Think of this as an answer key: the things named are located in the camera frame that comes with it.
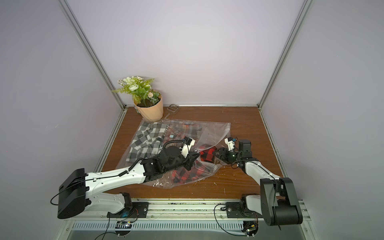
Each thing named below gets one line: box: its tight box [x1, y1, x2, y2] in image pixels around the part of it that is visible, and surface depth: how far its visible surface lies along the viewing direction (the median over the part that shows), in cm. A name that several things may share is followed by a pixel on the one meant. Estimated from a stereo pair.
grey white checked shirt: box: [126, 121, 169, 163], surface depth 99 cm
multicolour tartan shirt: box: [163, 123, 201, 144], surface depth 102 cm
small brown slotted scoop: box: [164, 104, 181, 119], surface depth 120 cm
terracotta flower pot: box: [134, 94, 164, 122], surface depth 102 cm
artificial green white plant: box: [112, 76, 161, 107], surface depth 94 cm
